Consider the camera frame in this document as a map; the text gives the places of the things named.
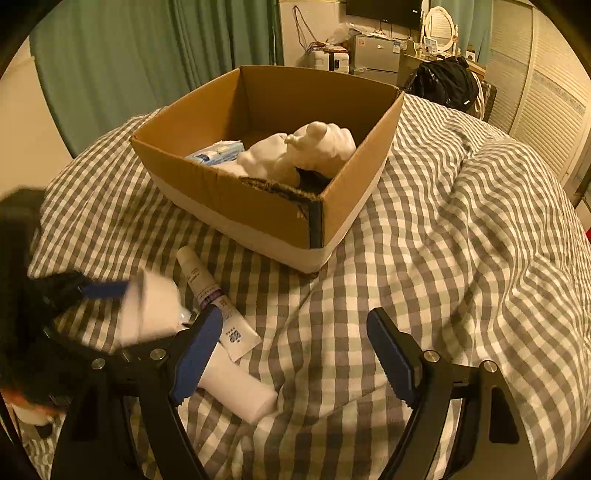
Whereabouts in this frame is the white cylinder bottle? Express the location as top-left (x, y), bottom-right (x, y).
top-left (197, 343), bottom-right (277, 425)

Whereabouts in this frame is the white cream tube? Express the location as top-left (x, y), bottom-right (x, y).
top-left (176, 246), bottom-right (262, 362)

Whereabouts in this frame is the blue tissue pack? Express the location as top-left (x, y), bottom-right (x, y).
top-left (186, 140), bottom-right (245, 166)

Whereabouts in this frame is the white knit glove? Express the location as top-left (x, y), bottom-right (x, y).
top-left (236, 121), bottom-right (356, 188)

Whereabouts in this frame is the grey white checkered bedspread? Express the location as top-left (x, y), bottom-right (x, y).
top-left (30, 96), bottom-right (590, 479)

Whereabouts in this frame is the open cardboard box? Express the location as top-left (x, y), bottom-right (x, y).
top-left (131, 66), bottom-right (404, 273)

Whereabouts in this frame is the large green curtain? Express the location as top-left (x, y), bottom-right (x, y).
top-left (30, 1), bottom-right (283, 156)

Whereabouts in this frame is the white louvered wardrobe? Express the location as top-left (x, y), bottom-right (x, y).
top-left (485, 1), bottom-right (590, 184)

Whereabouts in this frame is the silver mini fridge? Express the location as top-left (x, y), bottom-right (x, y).
top-left (349, 35), bottom-right (402, 86)

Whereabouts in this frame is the black clothes pile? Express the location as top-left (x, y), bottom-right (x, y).
top-left (404, 57), bottom-right (479, 112)

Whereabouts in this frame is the white oval vanity mirror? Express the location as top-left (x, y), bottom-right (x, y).
top-left (422, 6), bottom-right (459, 55)

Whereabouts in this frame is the narrow green curtain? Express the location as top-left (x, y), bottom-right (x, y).
top-left (430, 0), bottom-right (493, 66)

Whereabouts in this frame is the black wall television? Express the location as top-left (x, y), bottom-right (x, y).
top-left (346, 0), bottom-right (422, 30)

